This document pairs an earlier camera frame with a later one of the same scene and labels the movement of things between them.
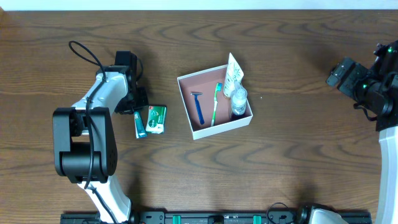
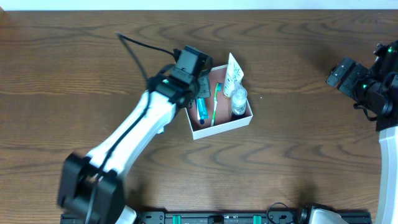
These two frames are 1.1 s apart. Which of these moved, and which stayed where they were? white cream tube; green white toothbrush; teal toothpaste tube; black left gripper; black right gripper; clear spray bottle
Moved: black left gripper; teal toothpaste tube
Stayed: clear spray bottle; white cream tube; black right gripper; green white toothbrush
